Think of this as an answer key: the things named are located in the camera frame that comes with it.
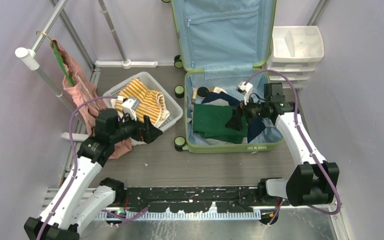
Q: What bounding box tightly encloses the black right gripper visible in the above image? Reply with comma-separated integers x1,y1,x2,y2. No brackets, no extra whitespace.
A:
225,91,270,132

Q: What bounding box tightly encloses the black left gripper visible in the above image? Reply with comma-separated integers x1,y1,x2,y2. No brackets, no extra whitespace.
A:
109,110,162,144

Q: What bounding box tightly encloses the yellow white striped garment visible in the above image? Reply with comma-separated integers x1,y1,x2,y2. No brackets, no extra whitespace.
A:
118,78,171,128

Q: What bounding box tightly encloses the dark green garment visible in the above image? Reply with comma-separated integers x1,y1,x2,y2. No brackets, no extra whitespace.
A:
191,104,248,144

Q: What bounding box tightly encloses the white perforated plastic basket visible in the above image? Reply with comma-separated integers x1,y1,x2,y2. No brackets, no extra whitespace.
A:
103,71,184,132

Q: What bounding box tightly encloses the green ribbed hard-shell suitcase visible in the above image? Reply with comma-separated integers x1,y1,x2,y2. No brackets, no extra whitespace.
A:
171,0,283,154

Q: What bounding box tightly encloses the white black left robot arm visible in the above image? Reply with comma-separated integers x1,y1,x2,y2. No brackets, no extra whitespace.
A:
24,108,163,240

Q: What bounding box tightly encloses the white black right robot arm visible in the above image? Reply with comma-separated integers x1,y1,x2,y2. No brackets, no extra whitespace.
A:
225,81,340,207

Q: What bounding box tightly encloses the navy blue folded garment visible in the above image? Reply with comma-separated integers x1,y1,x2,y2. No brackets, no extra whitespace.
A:
200,92,266,144

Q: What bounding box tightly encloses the black round jar lid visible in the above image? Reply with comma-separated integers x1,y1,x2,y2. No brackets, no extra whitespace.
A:
196,86,210,99

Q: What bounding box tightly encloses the pink cloth garment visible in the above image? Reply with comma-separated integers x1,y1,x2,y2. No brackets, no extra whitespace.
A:
50,39,133,161

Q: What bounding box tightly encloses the white plastic drawer organizer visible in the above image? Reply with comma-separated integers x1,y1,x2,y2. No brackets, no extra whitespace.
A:
266,25,324,89

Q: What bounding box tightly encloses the green clothes hanger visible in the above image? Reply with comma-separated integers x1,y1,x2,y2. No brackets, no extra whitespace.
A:
51,40,75,87

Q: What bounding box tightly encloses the white and silver clothes rack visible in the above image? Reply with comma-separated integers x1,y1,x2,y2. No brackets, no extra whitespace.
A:
15,0,160,142

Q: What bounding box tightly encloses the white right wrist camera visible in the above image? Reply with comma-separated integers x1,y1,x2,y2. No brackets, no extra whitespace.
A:
236,81,253,105

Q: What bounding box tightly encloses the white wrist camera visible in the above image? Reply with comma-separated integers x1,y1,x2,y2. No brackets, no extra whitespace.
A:
236,81,253,105
116,96,141,121

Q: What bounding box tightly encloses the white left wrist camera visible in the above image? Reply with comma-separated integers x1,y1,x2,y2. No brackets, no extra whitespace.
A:
116,96,141,121

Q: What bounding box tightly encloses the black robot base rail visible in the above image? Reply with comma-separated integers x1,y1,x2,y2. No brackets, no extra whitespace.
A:
92,185,291,226

